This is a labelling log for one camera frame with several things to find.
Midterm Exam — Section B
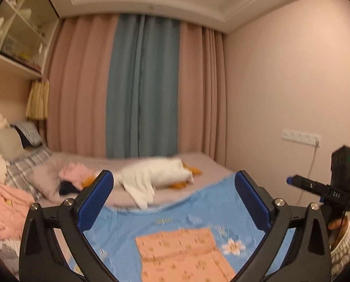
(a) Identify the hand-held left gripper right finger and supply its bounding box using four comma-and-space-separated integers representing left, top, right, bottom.
234, 170, 332, 282

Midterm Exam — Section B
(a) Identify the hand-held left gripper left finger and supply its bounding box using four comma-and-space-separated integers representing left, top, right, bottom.
19, 170, 114, 282

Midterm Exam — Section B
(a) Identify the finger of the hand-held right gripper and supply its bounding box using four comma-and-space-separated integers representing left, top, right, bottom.
286, 175, 328, 196

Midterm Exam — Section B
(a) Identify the orange printed shirt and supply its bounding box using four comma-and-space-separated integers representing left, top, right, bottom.
135, 227, 237, 282

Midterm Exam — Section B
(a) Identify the person's right forearm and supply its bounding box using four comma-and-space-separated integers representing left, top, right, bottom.
329, 226, 350, 274

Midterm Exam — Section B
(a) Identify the person's right hand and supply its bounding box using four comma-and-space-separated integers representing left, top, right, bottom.
327, 217, 350, 247

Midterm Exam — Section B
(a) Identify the dark navy cloth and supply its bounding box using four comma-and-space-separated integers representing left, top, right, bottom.
59, 181, 83, 196

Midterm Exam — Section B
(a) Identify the blue floral blanket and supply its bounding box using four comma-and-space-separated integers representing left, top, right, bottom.
65, 172, 296, 282

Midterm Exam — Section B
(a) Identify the pink cloth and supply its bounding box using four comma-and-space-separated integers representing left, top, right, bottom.
59, 162, 97, 187

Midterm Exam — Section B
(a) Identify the white power strip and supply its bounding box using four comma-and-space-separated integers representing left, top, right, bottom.
282, 129, 322, 147

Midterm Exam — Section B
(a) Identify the bed with lilac sheet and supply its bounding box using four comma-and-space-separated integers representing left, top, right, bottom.
0, 151, 237, 271

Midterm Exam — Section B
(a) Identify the white goose plush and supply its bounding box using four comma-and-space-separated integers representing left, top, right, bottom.
81, 157, 202, 209

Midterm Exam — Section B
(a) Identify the grey plaid blanket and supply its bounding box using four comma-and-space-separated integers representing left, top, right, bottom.
4, 147, 53, 200

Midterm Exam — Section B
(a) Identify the pink garment pile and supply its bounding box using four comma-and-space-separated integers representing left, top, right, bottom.
0, 180, 36, 240

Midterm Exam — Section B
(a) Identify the grey checked pillow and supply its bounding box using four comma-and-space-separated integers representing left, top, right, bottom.
12, 121, 43, 149

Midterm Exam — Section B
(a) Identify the white crumpled cloth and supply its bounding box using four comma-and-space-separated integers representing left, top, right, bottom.
0, 232, 21, 251

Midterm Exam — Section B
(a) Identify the beige pillow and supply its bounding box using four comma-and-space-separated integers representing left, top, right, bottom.
0, 128, 27, 161

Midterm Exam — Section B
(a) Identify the pink curtain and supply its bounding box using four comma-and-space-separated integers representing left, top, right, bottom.
44, 15, 119, 157
178, 23, 231, 168

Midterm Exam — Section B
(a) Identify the yellow fringed curtain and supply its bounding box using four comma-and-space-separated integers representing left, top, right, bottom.
26, 79, 50, 121

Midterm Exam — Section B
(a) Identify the teal curtain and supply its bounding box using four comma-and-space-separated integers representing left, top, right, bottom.
106, 15, 181, 159

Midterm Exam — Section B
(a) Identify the white wall cabinet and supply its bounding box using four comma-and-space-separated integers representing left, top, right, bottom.
0, 0, 61, 80

